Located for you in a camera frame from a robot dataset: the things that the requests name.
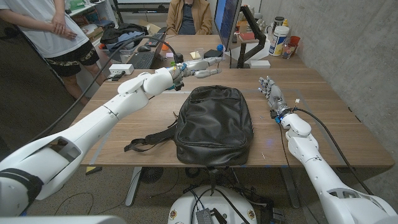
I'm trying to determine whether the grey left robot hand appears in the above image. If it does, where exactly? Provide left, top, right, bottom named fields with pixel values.
left=169, top=57, right=224, bottom=90

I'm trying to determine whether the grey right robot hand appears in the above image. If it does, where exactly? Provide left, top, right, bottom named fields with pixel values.
left=257, top=77, right=290, bottom=118

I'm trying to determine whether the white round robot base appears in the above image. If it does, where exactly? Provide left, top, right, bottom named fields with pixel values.
left=167, top=185, right=258, bottom=224

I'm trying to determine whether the black backpack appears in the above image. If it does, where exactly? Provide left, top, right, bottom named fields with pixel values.
left=123, top=85, right=254, bottom=166

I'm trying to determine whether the flat black box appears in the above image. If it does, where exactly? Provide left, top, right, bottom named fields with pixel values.
left=203, top=49, right=223, bottom=60

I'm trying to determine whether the flat white box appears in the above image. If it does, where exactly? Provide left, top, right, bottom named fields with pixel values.
left=249, top=59, right=271, bottom=69

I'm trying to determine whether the black keyboard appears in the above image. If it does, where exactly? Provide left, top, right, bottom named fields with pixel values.
left=144, top=32, right=167, bottom=48

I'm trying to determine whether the clear drinking glass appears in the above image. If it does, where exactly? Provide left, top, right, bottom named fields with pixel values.
left=282, top=42, right=295, bottom=60

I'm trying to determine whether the person in tan jacket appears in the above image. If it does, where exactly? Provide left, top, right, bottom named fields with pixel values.
left=166, top=0, right=215, bottom=35

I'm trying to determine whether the black laptop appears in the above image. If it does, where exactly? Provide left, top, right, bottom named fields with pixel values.
left=126, top=30, right=169, bottom=70

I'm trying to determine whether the tan cardboard box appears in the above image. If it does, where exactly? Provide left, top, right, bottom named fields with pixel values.
left=146, top=23, right=162, bottom=35

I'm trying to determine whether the white labelled canister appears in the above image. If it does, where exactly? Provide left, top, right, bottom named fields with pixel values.
left=268, top=26, right=290, bottom=57

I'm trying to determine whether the computer monitor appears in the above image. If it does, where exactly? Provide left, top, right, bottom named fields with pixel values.
left=213, top=0, right=243, bottom=52

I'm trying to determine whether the red cup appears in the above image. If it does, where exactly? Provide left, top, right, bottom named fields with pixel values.
left=289, top=35, right=301, bottom=54

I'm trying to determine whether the white power strip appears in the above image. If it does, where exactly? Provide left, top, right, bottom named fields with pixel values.
left=108, top=63, right=135, bottom=76

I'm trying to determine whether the black lidded jar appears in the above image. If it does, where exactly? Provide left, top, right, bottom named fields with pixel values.
left=272, top=16, right=285, bottom=34

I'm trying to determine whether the black plug adapter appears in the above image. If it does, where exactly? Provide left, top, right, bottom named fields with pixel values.
left=110, top=71, right=127, bottom=82

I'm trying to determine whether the dark clothes pile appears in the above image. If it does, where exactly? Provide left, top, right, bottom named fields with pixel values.
left=99, top=22, right=149, bottom=50

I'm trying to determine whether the grey table leg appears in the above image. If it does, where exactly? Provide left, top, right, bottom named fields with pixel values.
left=279, top=167, right=301, bottom=209

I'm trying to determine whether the white shelf unit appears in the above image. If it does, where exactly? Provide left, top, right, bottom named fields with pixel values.
left=67, top=0, right=119, bottom=41

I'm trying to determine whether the black round fan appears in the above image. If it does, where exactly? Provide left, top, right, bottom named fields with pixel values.
left=140, top=167, right=164, bottom=184

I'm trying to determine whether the white table leg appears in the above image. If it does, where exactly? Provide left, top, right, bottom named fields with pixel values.
left=125, top=167, right=143, bottom=208

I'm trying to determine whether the metal module with grille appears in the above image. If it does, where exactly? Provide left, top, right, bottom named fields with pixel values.
left=195, top=207, right=215, bottom=224

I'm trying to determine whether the person in white shirt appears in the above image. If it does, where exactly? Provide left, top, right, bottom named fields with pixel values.
left=0, top=0, right=108, bottom=105

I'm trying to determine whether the dark brown partition panel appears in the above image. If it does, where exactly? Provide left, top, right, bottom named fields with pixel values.
left=0, top=18, right=78, bottom=162

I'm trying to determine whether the white robot torso edge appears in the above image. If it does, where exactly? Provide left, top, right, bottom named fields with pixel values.
left=0, top=215, right=127, bottom=224

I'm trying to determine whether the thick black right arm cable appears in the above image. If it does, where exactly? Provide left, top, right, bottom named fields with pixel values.
left=292, top=107, right=376, bottom=196

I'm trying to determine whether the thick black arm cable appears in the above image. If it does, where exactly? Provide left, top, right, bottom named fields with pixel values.
left=292, top=107, right=376, bottom=196
left=29, top=35, right=180, bottom=144

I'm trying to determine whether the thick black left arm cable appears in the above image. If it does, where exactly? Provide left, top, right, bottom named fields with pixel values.
left=29, top=35, right=180, bottom=144

